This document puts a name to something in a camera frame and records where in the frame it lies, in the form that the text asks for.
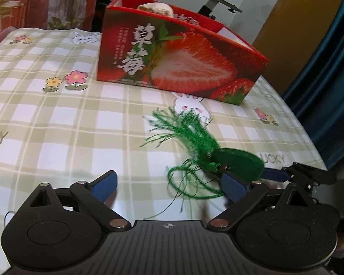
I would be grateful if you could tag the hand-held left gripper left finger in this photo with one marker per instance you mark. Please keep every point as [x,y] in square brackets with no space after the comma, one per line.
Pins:
[104,186]

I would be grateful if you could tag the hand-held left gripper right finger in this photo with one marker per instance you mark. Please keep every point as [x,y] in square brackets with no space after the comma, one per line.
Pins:
[232,188]

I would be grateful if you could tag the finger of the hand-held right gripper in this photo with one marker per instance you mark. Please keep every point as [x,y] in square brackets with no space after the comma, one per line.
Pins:
[275,174]

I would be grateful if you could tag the green tasselled ornament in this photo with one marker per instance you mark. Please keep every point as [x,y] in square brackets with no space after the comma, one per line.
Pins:
[238,160]

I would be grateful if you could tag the red strawberry print cardboard box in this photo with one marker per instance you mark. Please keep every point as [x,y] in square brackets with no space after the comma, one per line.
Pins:
[175,60]

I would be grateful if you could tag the cream cloth bundle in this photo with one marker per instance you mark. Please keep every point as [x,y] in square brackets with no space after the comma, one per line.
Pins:
[157,8]

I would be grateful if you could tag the green checked bunny tablecloth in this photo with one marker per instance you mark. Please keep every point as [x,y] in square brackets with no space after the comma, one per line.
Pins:
[46,120]

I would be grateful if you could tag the blue curtain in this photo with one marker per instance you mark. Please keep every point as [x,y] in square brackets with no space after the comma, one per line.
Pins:
[326,77]

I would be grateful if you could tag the wooden door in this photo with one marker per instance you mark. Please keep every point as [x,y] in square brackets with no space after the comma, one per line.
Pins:
[289,20]

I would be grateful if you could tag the red wall poster with plants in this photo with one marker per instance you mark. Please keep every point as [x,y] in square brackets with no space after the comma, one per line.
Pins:
[40,0]

